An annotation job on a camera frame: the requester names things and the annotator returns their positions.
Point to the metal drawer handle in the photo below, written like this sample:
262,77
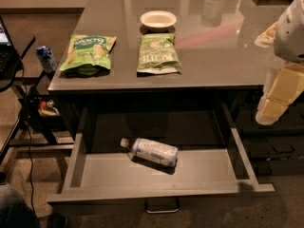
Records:
155,206

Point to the green snack bag left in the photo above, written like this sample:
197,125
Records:
88,54

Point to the grey counter cabinet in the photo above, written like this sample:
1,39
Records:
215,43

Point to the green kettle chips bag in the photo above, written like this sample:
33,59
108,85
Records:
157,54

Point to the black side stand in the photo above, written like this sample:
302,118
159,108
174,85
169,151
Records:
30,129

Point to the blue plastic water bottle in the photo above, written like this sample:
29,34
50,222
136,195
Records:
157,152

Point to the colourful items on shelf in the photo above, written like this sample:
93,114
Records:
48,109

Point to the blue drink can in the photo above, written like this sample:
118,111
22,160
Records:
46,59

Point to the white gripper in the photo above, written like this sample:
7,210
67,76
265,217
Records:
291,35

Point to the person's knee in jeans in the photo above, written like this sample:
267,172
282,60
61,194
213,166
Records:
14,213

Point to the white paper bowl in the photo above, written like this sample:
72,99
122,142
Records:
158,20

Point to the open grey top drawer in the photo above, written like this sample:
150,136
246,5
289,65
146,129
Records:
106,182

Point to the black laptop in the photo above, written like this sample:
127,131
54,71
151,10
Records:
8,53

